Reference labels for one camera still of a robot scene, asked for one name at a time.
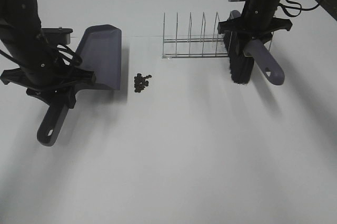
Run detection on pile of coffee beans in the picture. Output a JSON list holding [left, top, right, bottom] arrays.
[[134, 73, 152, 93]]

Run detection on chrome wire dish rack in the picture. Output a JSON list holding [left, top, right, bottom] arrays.
[[161, 10, 274, 60]]

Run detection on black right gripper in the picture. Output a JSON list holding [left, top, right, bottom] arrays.
[[217, 0, 292, 55]]

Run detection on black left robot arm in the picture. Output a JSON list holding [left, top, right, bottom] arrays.
[[1, 0, 95, 109]]

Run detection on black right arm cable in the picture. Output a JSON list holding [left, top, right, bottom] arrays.
[[276, 0, 330, 18]]

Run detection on grey plastic dustpan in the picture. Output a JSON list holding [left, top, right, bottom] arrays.
[[37, 25, 122, 147]]

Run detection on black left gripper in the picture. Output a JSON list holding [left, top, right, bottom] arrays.
[[0, 27, 96, 109]]

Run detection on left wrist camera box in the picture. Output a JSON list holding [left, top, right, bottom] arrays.
[[42, 27, 73, 45]]

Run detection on grey hand brush black bristles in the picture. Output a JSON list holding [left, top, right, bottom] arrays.
[[223, 9, 285, 86]]

